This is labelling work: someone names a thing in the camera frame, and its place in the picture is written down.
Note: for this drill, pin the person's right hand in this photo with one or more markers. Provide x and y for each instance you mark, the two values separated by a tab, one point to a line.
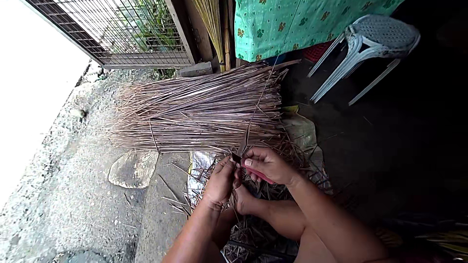
276	168

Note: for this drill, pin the person's left hand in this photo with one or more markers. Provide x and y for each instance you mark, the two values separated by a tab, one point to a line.
218	185

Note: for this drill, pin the person's right fingers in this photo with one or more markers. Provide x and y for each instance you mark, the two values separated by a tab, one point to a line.
256	178

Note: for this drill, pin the person's right index finger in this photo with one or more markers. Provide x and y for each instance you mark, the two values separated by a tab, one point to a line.
257	151

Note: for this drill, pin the person's left fingers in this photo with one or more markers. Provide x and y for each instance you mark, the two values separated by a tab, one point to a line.
237	178

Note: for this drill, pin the person's left thumb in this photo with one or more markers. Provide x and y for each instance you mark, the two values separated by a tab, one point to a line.
229	169

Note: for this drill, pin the person's right thumb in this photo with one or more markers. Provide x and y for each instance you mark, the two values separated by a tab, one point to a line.
255	164

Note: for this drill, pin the long dried leaf strip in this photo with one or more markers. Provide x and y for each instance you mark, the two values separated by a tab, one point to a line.
244	143

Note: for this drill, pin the person's right forearm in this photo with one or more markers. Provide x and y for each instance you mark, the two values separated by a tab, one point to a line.
329	219

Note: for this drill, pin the person's left forearm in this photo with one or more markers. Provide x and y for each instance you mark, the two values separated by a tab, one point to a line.
195	233

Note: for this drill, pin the white woven sack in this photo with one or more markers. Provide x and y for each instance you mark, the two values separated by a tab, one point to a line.
196	170

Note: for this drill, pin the yellowish plastic sack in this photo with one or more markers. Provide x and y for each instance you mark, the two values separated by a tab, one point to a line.
299	131

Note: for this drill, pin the person's legs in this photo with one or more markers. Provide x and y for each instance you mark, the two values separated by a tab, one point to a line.
289	219

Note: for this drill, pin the pile of dried palm leaves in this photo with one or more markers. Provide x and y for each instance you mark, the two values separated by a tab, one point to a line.
204	109

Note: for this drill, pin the flat round stone slab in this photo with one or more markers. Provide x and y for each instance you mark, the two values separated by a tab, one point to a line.
129	171

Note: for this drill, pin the grey concrete block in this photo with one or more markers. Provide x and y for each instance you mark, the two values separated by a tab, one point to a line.
196	69

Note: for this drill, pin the green floral cloth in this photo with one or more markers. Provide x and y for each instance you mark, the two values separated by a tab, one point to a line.
285	25

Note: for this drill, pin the bundle of yellow broom sticks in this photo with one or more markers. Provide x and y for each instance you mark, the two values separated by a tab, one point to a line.
214	25

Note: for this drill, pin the green plants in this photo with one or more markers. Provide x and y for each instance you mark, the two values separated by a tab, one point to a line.
155	31

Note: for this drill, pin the small rounded stone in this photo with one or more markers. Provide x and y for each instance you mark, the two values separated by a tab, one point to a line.
77	113

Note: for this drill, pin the blue-white plastic stool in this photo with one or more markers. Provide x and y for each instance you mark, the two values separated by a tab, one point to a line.
384	34

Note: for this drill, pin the bundle of yellowish leaves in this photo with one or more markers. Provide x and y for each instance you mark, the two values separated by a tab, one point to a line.
451	243

